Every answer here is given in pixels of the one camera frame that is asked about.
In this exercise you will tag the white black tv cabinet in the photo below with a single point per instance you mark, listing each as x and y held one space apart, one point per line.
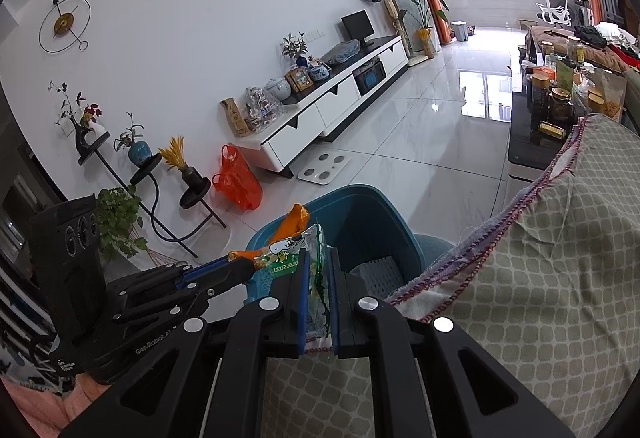
325 111

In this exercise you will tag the small black monitor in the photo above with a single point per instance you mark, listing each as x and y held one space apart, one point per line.
358 27

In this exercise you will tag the round wall clock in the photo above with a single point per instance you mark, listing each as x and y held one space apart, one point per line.
65 26

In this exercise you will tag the pink sleeved left forearm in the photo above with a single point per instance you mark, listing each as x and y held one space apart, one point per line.
49 414

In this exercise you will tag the tall green potted plant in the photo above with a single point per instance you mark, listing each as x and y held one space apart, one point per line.
425 18

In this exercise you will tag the patterned tablecloth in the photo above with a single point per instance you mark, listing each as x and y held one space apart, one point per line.
528 328

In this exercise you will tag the orange plastic bag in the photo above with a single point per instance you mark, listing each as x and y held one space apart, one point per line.
235 181

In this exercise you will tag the green clear plastic wrapper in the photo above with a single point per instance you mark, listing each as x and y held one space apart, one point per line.
281 263

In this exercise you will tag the white bathroom scale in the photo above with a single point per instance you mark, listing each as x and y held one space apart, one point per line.
323 169

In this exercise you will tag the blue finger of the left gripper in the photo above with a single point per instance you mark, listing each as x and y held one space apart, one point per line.
193 274
238 272

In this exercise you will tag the cluttered coffee table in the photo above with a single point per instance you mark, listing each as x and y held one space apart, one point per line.
554 92

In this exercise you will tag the white office chair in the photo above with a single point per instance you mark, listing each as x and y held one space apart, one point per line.
554 12

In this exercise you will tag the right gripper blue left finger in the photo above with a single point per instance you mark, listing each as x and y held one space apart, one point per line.
301 288

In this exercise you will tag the teal plastic trash bin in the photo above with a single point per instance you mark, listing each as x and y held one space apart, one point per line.
362 224

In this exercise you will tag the orange peel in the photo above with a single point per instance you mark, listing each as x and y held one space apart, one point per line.
290 225

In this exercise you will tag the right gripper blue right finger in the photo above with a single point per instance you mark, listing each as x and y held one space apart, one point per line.
332 266

